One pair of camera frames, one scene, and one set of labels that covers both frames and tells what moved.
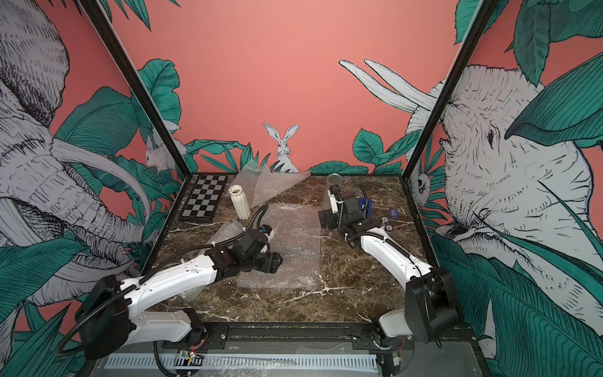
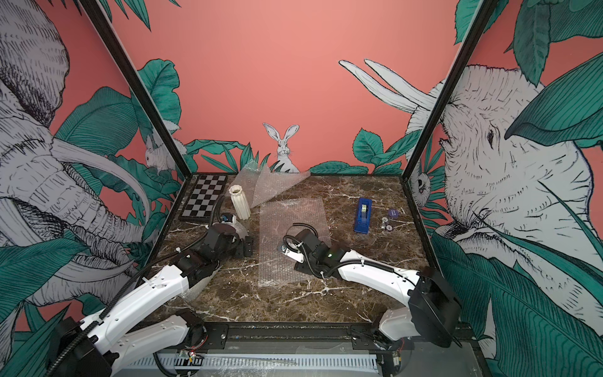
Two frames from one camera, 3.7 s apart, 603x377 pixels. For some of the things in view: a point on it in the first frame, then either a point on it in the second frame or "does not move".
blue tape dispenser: (369, 206) does not move
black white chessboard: (203, 198) does not move
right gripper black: (330, 218) → (302, 268)
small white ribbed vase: (241, 202) does not move
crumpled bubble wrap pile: (259, 184) does not move
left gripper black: (272, 262) → (241, 251)
